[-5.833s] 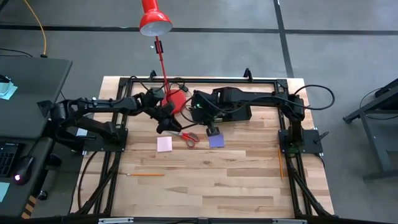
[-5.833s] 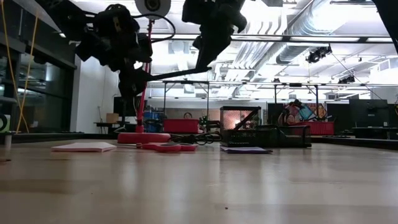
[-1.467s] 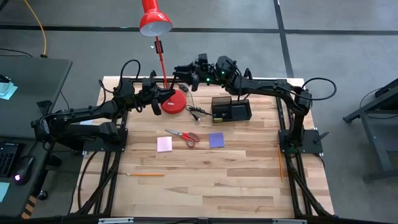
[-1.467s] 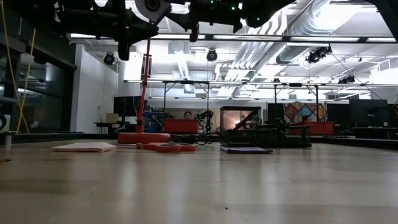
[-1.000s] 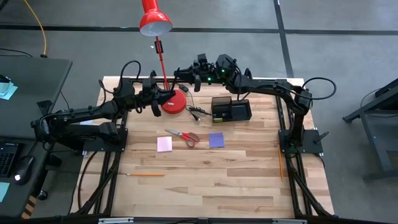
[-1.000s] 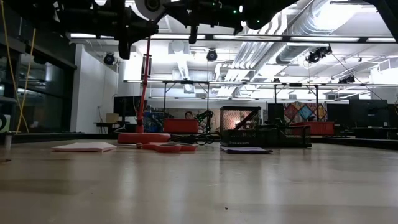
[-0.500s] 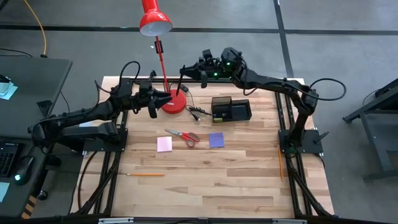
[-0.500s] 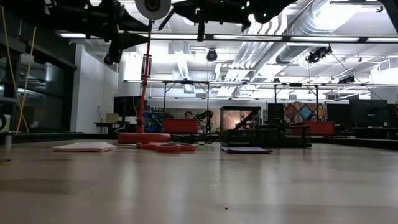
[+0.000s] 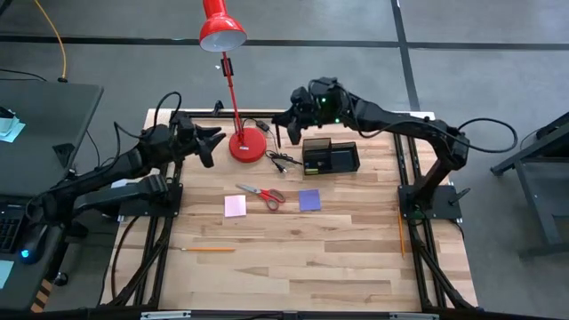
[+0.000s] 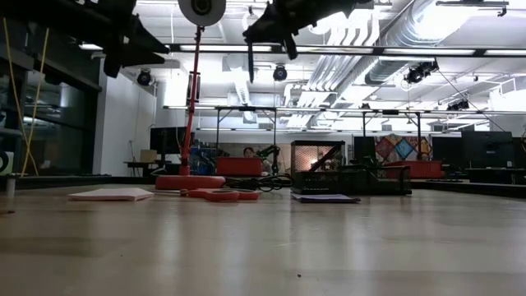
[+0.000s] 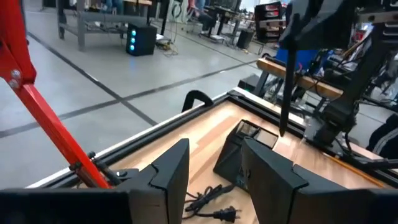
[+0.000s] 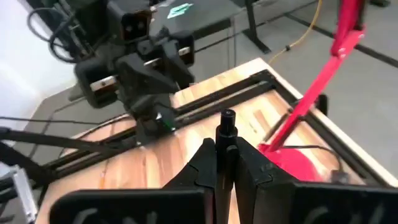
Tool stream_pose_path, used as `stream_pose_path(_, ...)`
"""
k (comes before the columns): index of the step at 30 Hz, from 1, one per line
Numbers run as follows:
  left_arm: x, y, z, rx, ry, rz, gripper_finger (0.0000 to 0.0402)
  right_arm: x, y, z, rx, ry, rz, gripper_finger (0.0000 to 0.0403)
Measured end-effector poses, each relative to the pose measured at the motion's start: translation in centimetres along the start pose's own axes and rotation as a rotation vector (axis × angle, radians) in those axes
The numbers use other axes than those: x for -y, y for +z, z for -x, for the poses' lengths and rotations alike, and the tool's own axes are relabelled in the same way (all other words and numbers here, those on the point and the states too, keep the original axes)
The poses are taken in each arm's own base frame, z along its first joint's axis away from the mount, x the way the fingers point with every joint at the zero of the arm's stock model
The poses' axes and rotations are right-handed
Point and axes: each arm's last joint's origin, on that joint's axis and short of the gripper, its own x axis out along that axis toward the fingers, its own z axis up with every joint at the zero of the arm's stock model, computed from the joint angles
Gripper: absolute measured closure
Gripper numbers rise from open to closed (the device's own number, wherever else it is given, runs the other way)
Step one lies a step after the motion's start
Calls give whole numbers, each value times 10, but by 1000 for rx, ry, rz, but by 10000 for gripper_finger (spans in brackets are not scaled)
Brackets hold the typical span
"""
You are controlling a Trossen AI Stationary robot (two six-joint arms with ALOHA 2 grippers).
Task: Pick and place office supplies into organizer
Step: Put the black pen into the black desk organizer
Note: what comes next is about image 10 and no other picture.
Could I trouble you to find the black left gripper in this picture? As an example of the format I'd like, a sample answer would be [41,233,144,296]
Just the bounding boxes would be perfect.
[81,0,170,78]

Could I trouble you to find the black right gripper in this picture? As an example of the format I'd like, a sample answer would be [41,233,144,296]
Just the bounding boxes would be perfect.
[242,0,357,61]

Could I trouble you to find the black ballpoint pen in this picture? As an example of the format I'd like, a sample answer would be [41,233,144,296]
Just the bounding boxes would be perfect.
[310,143,342,172]
[247,40,255,85]

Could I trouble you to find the red-handled scissors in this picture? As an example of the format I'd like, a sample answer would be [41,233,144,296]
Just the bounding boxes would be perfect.
[179,187,262,203]

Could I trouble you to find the purple sticky note pad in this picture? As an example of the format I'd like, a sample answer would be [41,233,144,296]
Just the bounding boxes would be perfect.
[290,192,362,205]

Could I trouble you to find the black mesh desk organizer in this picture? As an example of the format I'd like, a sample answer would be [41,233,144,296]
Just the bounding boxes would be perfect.
[289,140,413,197]

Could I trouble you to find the black computer monitor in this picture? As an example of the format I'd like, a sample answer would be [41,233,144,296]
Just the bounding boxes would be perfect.
[150,126,194,155]
[460,130,514,169]

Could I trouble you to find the black overhead light bar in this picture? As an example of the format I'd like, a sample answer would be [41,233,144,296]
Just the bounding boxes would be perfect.
[77,42,526,58]

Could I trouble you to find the blue storage crates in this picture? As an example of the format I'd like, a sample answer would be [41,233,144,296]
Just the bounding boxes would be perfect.
[189,146,219,176]

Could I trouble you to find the red desk lamp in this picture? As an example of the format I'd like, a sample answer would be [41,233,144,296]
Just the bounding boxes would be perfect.
[155,0,227,191]

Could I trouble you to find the red plastic bin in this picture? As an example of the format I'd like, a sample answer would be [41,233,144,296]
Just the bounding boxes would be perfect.
[216,155,264,177]
[384,160,444,180]

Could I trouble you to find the pink sticky note pad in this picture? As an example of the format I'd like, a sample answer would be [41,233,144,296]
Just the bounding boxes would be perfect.
[67,187,155,202]

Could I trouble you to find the colourful patchwork quilt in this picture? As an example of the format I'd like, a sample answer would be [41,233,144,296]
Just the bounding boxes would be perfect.
[374,133,433,163]

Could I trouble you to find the yellow cable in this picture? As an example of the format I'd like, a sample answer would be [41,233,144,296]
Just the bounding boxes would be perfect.
[2,16,50,178]

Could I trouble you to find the silver ceiling duct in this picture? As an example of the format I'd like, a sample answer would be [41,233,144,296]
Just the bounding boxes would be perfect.
[363,0,469,86]

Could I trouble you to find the black ceiling camera rig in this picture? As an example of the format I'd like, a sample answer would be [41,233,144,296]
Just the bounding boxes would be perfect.
[404,59,440,86]

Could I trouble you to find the black lamp power cable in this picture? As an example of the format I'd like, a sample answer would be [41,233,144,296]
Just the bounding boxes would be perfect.
[224,173,293,193]

